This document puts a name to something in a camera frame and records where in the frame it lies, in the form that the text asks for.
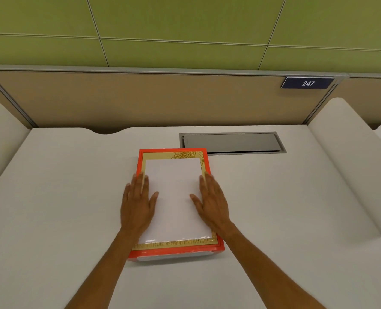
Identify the person's right hand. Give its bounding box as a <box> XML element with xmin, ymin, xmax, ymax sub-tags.
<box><xmin>190</xmin><ymin>173</ymin><xmax>235</xmax><ymax>237</ymax></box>

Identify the person's left hand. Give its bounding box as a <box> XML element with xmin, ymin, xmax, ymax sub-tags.
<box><xmin>121</xmin><ymin>173</ymin><xmax>159</xmax><ymax>237</ymax></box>

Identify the white paper sheet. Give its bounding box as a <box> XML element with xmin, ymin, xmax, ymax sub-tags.
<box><xmin>138</xmin><ymin>158</ymin><xmax>214</xmax><ymax>244</ymax></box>

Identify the person's right forearm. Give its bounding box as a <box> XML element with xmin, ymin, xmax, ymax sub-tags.
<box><xmin>218</xmin><ymin>222</ymin><xmax>327</xmax><ymax>309</ymax></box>

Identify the person's left forearm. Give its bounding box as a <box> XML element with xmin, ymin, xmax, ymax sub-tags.
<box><xmin>64</xmin><ymin>227</ymin><xmax>149</xmax><ymax>309</ymax></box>

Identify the red box with gold trim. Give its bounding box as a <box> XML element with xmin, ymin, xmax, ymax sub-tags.
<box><xmin>128</xmin><ymin>148</ymin><xmax>226</xmax><ymax>262</ymax></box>

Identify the beige partition panel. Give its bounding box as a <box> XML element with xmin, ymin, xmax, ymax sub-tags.
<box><xmin>0</xmin><ymin>65</ymin><xmax>381</xmax><ymax>130</ymax></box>

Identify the white desk side divider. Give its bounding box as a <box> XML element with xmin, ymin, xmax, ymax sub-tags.
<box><xmin>0</xmin><ymin>95</ymin><xmax>32</xmax><ymax>199</ymax></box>
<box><xmin>307</xmin><ymin>97</ymin><xmax>381</xmax><ymax>245</ymax></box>

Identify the blue number sign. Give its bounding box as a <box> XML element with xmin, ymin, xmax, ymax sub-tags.
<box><xmin>281</xmin><ymin>76</ymin><xmax>336</xmax><ymax>90</ymax></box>

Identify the grey desk cable hatch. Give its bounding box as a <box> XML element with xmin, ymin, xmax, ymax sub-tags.
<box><xmin>179</xmin><ymin>132</ymin><xmax>287</xmax><ymax>156</ymax></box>

